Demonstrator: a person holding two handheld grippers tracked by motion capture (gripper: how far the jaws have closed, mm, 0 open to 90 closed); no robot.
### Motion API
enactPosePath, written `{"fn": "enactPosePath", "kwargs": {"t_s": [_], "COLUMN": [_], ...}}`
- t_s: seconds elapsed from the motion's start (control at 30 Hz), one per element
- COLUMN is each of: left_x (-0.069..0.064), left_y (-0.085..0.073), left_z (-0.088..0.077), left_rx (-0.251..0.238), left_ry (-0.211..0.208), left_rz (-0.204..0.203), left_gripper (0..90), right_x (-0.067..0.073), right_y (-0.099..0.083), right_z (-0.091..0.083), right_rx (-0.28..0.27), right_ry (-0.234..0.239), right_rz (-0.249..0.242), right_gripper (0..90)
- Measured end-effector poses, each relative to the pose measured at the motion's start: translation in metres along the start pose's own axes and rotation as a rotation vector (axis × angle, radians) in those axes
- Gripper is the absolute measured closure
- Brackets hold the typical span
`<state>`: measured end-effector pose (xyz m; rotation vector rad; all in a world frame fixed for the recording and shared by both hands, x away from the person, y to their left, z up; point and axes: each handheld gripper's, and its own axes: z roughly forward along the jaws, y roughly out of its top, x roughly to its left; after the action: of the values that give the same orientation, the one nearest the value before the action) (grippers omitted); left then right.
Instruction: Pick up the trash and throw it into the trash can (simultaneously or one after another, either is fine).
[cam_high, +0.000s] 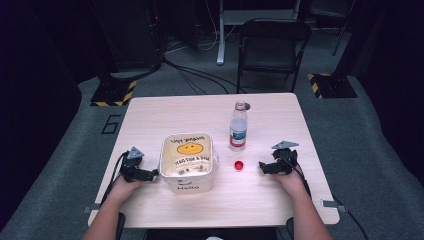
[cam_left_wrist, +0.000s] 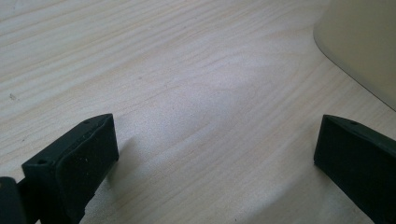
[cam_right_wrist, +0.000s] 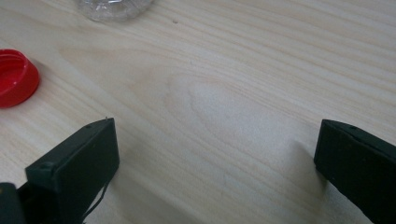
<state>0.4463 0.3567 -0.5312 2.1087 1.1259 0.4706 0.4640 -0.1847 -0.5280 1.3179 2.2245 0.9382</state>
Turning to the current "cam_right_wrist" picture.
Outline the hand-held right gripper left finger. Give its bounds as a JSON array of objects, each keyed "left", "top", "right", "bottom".
[{"left": 17, "top": 117, "right": 121, "bottom": 224}]

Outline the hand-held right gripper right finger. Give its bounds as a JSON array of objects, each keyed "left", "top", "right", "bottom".
[{"left": 313, "top": 119, "right": 396, "bottom": 224}]

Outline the clear plastic bottle red label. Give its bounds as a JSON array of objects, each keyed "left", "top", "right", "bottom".
[{"left": 76, "top": 0, "right": 155, "bottom": 23}]

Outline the red bottle cap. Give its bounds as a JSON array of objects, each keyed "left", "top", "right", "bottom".
[{"left": 0, "top": 49, "right": 41, "bottom": 109}]

